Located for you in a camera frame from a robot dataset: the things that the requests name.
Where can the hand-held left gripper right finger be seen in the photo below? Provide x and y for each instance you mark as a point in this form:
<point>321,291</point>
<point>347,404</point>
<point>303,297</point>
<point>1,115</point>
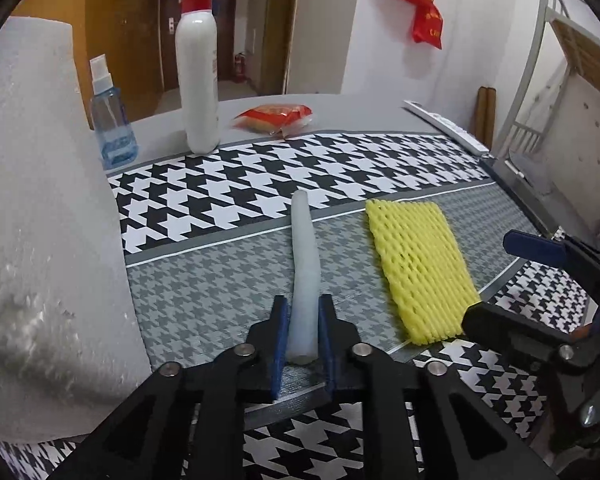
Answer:
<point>327,350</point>

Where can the red plastic bag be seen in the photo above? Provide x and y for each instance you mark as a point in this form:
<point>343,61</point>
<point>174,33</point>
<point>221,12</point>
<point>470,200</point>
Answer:
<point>425,15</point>

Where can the white foam tube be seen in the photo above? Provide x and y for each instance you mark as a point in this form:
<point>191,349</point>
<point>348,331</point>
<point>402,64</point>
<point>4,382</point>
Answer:
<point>304,270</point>

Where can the red fire extinguisher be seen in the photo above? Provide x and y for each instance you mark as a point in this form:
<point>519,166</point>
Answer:
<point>239,69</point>

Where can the yellow foam net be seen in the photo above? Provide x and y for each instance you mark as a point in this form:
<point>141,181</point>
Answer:
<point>420,265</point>

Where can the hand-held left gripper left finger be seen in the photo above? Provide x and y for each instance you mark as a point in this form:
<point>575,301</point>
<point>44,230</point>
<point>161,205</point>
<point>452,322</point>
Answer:
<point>280,340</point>

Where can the red snack packet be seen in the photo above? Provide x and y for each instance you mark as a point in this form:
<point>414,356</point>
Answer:
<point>272,116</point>

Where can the wooden wardrobe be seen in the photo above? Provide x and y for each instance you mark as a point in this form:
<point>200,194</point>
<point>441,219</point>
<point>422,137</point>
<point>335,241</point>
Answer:
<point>125,20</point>

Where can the dark brown door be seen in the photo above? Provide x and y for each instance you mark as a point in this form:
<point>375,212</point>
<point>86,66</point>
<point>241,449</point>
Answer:
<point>227,35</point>

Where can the dark flat case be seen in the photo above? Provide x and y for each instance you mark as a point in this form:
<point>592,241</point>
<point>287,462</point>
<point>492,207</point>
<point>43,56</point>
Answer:
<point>495,167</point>

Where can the white pump bottle red cap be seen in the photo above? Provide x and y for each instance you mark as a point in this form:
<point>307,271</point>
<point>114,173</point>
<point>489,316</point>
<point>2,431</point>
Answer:
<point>197,85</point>

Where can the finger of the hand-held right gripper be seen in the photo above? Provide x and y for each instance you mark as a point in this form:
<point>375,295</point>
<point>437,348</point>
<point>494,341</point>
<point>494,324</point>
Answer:
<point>535,249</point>
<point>505,327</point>

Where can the blue spray bottle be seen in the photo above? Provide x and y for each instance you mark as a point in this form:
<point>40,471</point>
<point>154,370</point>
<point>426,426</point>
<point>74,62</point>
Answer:
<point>112,130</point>

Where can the white foam box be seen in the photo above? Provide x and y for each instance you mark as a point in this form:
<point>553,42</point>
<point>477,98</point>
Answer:
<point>45,235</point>

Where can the wooden boards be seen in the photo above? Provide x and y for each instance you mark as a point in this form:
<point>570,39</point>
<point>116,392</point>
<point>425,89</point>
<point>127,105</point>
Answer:
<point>485,115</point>

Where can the wooden side door frame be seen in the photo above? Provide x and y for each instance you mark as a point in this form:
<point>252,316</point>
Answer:
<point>275,35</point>

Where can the metal bunk bed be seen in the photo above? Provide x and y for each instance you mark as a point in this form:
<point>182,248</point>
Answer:
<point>530,85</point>

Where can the white remote control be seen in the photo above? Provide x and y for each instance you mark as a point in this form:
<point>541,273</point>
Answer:
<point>445,122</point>

